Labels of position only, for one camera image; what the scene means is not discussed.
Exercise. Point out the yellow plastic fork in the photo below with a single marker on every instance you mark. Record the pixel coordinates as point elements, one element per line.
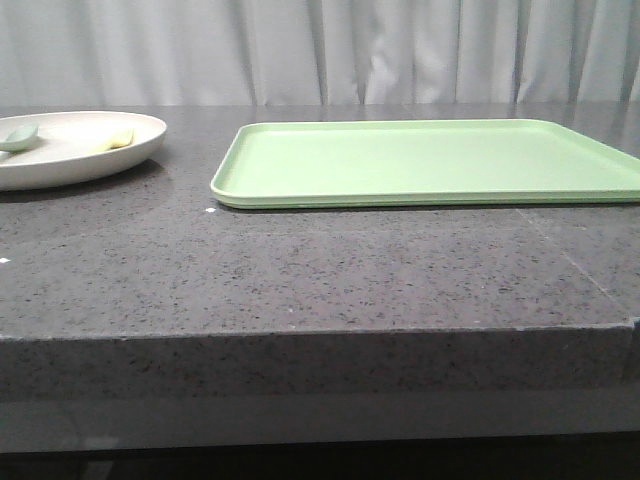
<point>118,139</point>

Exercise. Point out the cream round plate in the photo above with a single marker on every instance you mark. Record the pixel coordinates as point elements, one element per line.
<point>61,154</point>

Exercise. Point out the light green tray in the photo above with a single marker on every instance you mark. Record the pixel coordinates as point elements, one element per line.
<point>420,162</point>

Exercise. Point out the green plastic spoon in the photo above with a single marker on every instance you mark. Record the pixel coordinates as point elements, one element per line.
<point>20,139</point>

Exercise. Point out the white curtain backdrop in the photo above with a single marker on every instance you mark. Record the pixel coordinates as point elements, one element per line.
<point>220,53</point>

